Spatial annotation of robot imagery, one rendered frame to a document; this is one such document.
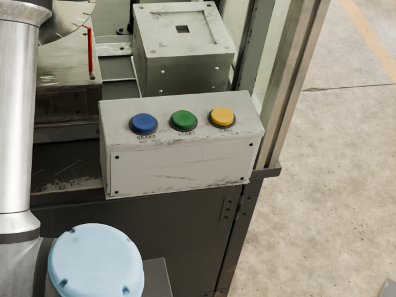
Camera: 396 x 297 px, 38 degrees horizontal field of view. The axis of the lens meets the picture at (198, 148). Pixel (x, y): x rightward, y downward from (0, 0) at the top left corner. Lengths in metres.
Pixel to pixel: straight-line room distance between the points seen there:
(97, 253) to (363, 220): 1.51
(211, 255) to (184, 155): 0.46
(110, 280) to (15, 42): 0.31
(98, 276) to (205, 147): 0.37
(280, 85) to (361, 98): 1.62
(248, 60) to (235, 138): 0.16
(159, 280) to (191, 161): 0.22
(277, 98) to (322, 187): 1.19
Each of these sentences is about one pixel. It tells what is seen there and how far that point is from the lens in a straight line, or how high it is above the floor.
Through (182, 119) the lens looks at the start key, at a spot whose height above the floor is 0.91.
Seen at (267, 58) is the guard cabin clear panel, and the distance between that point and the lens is 1.10.
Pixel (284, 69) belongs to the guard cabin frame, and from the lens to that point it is 0.98.
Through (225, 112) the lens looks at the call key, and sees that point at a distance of 1.02.
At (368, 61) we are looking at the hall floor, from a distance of 2.83.
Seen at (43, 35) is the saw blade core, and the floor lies 0.95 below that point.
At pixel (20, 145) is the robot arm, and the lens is 0.75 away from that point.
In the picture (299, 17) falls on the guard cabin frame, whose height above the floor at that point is 1.11.
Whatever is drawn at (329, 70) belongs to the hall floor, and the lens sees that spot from 2.69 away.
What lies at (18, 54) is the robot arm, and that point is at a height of 1.14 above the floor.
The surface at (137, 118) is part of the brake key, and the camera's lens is 0.98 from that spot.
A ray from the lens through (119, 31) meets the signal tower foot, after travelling 1.43.
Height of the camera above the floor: 1.60
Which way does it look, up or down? 47 degrees down
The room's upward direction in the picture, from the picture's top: 10 degrees clockwise
